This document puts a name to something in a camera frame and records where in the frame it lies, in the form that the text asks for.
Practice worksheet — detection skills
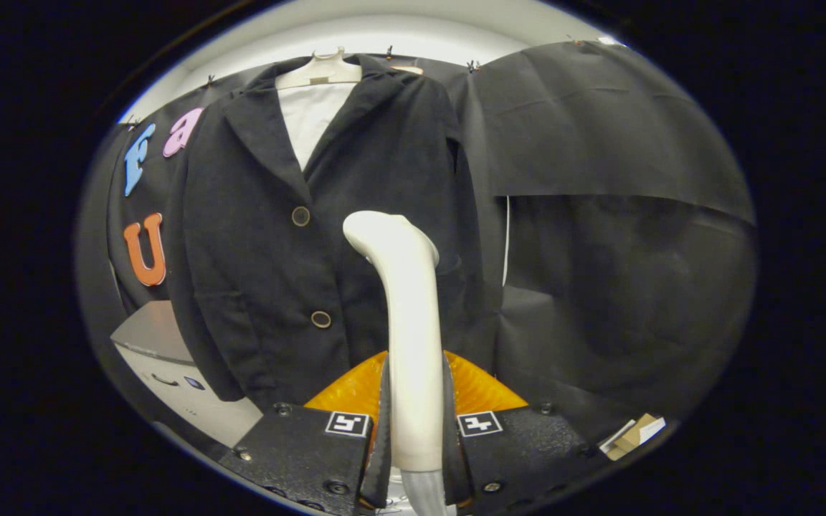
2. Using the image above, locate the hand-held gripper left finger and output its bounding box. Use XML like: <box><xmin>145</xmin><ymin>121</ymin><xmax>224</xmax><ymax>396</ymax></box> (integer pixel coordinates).
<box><xmin>218</xmin><ymin>350</ymin><xmax>391</xmax><ymax>516</ymax></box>

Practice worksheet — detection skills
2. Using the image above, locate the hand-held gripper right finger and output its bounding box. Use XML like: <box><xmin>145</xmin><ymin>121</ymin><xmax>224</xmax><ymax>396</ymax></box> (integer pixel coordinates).
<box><xmin>442</xmin><ymin>350</ymin><xmax>600</xmax><ymax>511</ymax></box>

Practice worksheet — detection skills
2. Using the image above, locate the grey metal cabinet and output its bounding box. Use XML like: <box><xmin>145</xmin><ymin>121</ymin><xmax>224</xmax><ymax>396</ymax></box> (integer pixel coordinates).
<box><xmin>110</xmin><ymin>300</ymin><xmax>265</xmax><ymax>449</ymax></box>

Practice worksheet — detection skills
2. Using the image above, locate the black backdrop cloth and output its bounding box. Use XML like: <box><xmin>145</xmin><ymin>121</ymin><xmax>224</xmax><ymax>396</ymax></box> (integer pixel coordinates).
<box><xmin>75</xmin><ymin>39</ymin><xmax>756</xmax><ymax>441</ymax></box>

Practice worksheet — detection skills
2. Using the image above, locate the white dress form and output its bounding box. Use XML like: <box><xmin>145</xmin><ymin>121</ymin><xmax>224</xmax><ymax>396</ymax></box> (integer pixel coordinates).
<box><xmin>275</xmin><ymin>47</ymin><xmax>363</xmax><ymax>172</ymax></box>

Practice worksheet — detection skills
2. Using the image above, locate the cardboard box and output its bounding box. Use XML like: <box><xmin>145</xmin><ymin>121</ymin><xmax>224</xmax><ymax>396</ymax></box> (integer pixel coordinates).
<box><xmin>599</xmin><ymin>413</ymin><xmax>667</xmax><ymax>462</ymax></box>

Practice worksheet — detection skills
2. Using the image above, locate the white garment steamer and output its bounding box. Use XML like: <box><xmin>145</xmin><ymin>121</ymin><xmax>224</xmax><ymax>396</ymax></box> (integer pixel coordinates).
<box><xmin>343</xmin><ymin>210</ymin><xmax>458</xmax><ymax>516</ymax></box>

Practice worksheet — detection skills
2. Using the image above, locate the black blazer jacket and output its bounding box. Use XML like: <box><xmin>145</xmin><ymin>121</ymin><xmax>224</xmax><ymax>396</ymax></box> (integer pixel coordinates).
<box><xmin>166</xmin><ymin>54</ymin><xmax>508</xmax><ymax>414</ymax></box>

